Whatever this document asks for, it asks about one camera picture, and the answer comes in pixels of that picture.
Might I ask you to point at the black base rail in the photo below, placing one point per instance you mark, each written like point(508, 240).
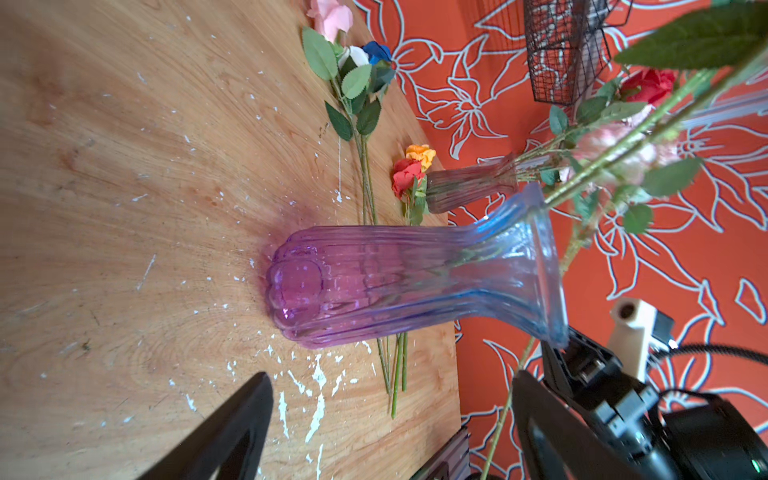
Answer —
point(451, 462)

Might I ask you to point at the large red rose stem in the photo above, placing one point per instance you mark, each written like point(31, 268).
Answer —
point(400, 383)

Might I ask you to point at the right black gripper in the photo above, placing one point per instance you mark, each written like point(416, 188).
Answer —
point(614, 405)

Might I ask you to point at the brown glass vase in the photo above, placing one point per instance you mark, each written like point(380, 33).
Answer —
point(450, 189)

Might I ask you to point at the pink mottled flower stem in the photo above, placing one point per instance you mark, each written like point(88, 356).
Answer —
point(617, 170)

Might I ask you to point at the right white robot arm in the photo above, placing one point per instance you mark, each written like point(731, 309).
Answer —
point(711, 440)

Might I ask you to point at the pale blue flower stem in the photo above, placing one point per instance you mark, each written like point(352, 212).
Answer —
point(720, 46)

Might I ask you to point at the purple glass vase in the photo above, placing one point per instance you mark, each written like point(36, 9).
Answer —
point(334, 285)

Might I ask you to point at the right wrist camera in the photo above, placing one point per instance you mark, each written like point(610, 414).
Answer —
point(640, 329)

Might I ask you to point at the orange yellow rose stem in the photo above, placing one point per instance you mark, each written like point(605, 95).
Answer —
point(419, 159)

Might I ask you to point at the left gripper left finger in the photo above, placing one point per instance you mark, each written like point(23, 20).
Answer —
point(229, 443)

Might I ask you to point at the black wire basket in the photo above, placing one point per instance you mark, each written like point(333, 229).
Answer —
point(567, 46)

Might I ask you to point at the small pink rose stem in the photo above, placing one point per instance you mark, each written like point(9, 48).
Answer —
point(330, 17)

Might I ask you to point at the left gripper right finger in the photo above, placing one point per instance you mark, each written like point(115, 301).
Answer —
point(555, 444)

